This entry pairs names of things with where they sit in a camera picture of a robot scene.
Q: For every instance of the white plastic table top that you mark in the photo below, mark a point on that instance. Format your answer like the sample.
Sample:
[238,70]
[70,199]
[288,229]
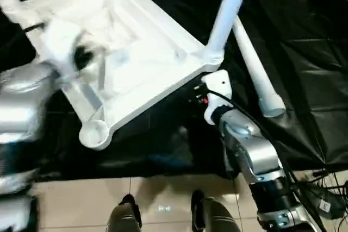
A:
[136,42]

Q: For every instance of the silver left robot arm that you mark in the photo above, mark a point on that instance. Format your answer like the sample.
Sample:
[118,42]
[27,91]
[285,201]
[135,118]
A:
[22,107]

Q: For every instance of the person's black shoes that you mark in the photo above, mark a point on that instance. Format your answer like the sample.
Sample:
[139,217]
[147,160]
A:
[215,215]
[124,218]

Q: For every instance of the black power adapter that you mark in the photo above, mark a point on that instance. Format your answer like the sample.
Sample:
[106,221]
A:
[329,202]

